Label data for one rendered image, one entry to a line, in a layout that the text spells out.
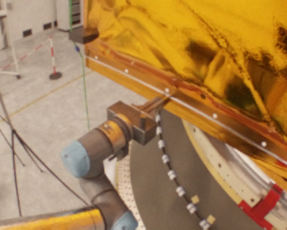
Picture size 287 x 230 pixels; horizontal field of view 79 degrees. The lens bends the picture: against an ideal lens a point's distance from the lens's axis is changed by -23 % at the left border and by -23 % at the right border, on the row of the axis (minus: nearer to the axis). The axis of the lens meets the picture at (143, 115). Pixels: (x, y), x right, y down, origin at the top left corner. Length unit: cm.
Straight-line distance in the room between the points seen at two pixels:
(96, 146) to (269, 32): 41
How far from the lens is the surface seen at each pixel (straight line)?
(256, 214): 60
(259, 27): 40
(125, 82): 72
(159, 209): 88
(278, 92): 42
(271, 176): 59
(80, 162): 45
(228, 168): 60
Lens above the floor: 215
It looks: 40 degrees down
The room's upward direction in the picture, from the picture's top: 5 degrees clockwise
